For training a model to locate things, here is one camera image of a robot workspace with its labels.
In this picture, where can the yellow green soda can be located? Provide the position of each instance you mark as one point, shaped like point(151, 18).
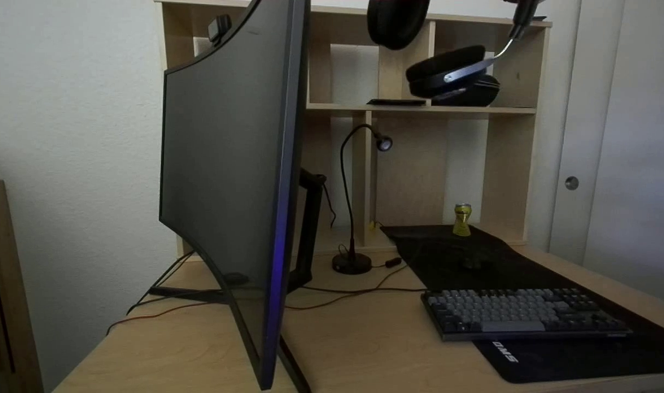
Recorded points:
point(462, 222)

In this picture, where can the black silver headphones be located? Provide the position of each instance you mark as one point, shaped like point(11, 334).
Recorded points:
point(398, 22)

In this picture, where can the black gooseneck desk lamp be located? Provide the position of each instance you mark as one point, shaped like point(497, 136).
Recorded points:
point(353, 263)

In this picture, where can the black curved monitor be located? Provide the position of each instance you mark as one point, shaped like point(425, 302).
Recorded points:
point(231, 182)

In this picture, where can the black desk mat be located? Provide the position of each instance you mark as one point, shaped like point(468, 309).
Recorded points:
point(477, 258)

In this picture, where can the light wooden shelf unit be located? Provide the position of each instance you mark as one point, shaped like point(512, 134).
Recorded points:
point(412, 166)

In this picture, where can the flat black device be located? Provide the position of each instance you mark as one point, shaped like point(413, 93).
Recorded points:
point(396, 103)

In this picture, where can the black device on shelf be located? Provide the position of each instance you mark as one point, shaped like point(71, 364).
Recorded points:
point(481, 98)

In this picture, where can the black webcam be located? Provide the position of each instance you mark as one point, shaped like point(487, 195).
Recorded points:
point(218, 28)

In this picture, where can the grey mechanical keyboard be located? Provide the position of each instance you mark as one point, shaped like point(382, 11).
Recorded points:
point(523, 312)

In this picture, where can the round silver door knob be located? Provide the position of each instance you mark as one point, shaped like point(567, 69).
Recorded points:
point(571, 182)

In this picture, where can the brown wooden cabinet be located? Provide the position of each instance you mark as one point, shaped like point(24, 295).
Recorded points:
point(4, 307)

